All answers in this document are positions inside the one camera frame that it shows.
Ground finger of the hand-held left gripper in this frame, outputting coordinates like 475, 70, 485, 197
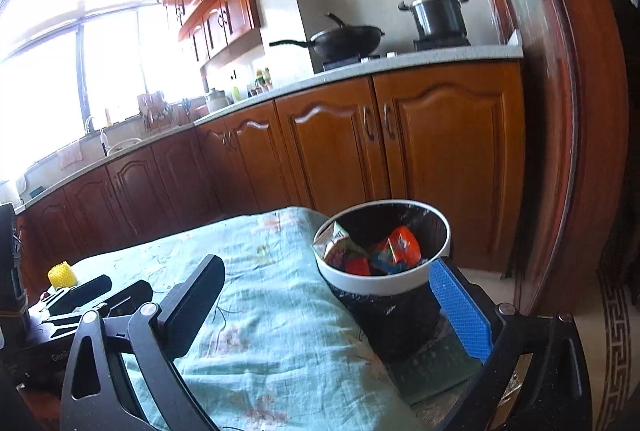
42, 280, 154, 338
46, 274, 113, 316

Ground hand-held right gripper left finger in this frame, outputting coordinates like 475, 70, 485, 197
59, 255, 226, 431

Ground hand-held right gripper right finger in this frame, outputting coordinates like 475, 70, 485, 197
430, 258, 593, 431

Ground yellow textured ball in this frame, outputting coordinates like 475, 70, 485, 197
47, 263, 79, 290

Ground white bin with black bag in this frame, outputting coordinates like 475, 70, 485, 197
313, 199, 452, 359

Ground red snack wrapper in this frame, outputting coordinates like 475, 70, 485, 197
387, 227, 424, 270

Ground blue purple wrapper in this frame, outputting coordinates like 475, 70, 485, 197
370, 253, 402, 275

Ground white printed carton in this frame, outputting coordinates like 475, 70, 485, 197
313, 221, 368, 270

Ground dark green mat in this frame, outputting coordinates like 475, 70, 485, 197
385, 325, 484, 405

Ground light green floral tablecloth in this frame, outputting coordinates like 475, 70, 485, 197
65, 207, 426, 431

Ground beige patterned rug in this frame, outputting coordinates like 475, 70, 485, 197
594, 236, 640, 431

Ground wooden base cabinets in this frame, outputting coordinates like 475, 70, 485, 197
15, 61, 526, 283

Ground brown utensil rack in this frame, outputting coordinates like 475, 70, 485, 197
137, 91, 174, 130

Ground large kitchen window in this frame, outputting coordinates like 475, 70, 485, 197
0, 3, 202, 192

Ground cluster of condiment bottles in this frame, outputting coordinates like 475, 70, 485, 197
247, 68, 274, 98

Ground wooden framed glass door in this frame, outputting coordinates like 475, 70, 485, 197
450, 0, 632, 314

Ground grey kitchen countertop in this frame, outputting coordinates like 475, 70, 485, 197
15, 42, 524, 212

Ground black gas stove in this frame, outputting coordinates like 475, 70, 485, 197
322, 36, 473, 72

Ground black wok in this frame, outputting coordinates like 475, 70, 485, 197
269, 12, 386, 62

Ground black cooking pot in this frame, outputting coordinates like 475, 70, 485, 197
398, 0, 471, 40

